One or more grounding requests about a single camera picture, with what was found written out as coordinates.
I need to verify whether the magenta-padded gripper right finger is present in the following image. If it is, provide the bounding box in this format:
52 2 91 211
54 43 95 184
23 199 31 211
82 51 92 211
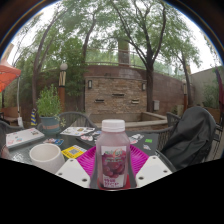
128 144 173 189

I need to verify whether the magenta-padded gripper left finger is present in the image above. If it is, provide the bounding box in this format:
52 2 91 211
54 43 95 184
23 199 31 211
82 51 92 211
55 145 101 189

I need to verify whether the purple drink bottle white cap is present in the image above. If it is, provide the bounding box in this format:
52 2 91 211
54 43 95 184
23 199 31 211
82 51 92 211
95 119 131 191

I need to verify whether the yellow card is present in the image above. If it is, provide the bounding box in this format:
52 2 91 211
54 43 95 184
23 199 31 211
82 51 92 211
61 144 88 160

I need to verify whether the black laptop with stickers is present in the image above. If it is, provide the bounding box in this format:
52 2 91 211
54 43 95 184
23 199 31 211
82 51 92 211
74 128 161 158

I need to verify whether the white mug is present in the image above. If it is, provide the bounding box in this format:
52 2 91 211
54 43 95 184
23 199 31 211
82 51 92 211
28 142 66 175

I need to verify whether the blue card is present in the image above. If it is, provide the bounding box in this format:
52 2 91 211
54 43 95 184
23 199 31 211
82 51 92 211
43 137 65 147

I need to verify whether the white printed booklet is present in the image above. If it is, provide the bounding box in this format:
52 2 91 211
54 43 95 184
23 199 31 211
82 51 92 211
60 126 96 137

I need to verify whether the silver laptop with stickers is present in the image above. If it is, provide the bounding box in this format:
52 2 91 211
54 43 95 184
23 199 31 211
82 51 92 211
5 127 46 149

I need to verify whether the blue yellow striped cone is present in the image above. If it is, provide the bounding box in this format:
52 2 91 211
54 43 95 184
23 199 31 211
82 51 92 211
30 107 38 127

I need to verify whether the green plant in blue pot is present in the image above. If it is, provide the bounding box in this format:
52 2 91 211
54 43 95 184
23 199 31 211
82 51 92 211
35 84 63 135

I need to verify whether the large dark-trunked tree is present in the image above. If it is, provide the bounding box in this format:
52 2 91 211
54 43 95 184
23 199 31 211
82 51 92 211
103 0 198 113

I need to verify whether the wooden bench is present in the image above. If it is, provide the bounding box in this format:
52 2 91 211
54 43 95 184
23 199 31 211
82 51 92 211
0 106 21 124

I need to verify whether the closed maroon umbrella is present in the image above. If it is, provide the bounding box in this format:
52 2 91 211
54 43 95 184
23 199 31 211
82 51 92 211
215 68 224 116

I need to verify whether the leaning grey-trunked tree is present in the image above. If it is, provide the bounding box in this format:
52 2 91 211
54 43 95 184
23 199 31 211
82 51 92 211
13 6 88 118

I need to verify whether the orange patio umbrella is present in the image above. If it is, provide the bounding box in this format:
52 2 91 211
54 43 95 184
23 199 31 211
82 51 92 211
0 58 23 129

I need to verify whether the slim brown lamp post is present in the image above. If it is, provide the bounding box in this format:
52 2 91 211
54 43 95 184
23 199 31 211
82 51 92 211
182 78 188 113

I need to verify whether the brown lamp post white globe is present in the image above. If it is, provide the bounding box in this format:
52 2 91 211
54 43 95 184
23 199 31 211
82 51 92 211
58 62 69 113

